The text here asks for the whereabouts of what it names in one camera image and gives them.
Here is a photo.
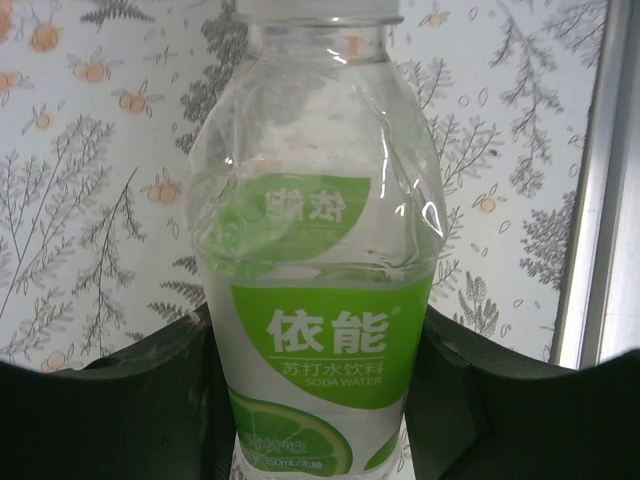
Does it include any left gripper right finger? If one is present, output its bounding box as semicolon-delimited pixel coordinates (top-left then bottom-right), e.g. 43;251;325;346
402;307;640;480

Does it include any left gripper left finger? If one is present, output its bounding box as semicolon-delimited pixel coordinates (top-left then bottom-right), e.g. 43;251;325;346
0;303;236;480

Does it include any green label soda bottle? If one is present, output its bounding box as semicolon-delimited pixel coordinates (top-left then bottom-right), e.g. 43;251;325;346
182;0;449;480

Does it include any aluminium side rail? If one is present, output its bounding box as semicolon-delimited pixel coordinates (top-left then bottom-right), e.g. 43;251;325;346
547;0;640;371

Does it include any floral patterned tablecloth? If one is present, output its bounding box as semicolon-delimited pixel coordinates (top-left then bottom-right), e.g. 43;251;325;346
0;0;609;381

